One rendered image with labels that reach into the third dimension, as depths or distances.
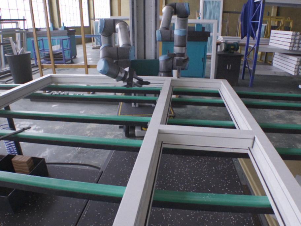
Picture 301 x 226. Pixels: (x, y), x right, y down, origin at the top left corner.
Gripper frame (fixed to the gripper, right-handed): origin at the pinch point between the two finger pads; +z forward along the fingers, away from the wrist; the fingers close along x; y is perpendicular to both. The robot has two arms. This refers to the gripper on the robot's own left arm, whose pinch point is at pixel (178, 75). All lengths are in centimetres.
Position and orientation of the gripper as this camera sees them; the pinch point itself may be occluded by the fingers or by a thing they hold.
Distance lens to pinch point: 165.5
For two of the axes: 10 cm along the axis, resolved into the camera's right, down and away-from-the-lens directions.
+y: 9.9, 0.6, -1.4
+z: 0.0, 9.2, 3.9
